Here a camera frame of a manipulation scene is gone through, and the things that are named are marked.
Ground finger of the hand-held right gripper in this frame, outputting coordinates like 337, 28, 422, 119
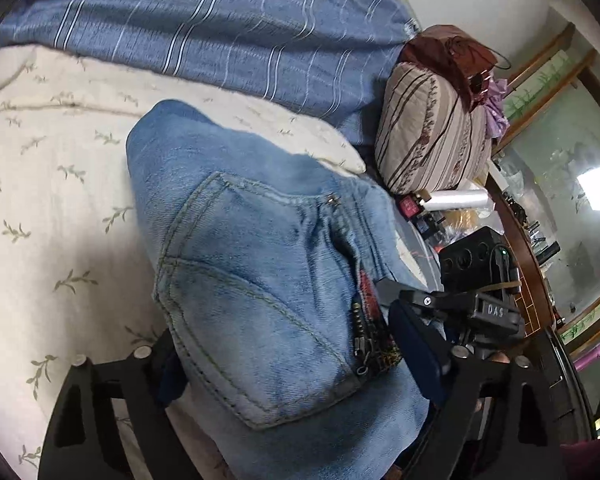
375, 279, 477, 322

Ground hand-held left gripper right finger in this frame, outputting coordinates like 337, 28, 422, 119
387, 302, 572, 480

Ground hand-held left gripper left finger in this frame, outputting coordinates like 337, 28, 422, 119
36, 329, 207, 480

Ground blue denim pants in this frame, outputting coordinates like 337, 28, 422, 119
126, 99, 448, 480

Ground person's right forearm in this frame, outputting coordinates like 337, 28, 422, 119
559, 436, 600, 480

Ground clear plastic bag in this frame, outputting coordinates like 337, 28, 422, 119
427, 205, 503, 257

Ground clear plastic film roll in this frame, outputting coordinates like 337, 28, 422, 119
422, 182, 496, 214

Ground wooden brick-pattern headboard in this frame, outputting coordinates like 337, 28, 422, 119
485, 160, 569, 337

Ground bamboo-print glass door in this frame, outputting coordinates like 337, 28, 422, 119
490, 20, 600, 433

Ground striped beige pillow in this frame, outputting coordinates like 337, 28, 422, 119
374, 60, 496, 196

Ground pink tube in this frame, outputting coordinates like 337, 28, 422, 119
574, 342, 600, 372

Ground purple cloth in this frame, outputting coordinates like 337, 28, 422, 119
480, 77, 512, 139

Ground cream leaf-print blanket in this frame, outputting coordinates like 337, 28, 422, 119
0, 42, 368, 480

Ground brown cloth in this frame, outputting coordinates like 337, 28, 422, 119
399, 24, 511, 106

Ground blue plaid quilt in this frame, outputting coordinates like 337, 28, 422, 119
0, 0, 423, 148

